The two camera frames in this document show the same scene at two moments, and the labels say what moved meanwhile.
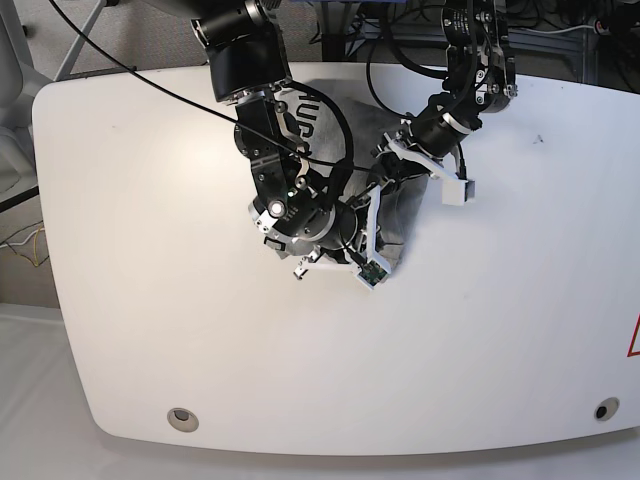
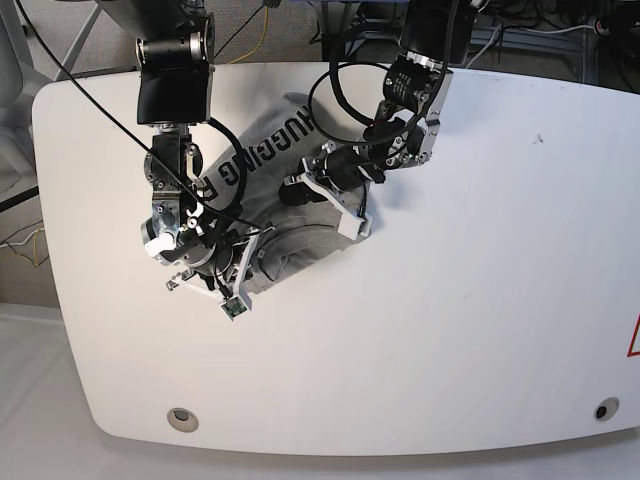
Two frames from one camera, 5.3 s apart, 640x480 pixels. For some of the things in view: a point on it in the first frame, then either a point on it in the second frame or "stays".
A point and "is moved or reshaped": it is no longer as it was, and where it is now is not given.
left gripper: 328,234 -> 233,300
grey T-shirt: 349,127 is moved or reshaped
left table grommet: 182,419 stays
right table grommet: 606,409 stays
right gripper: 456,191 -> 353,205
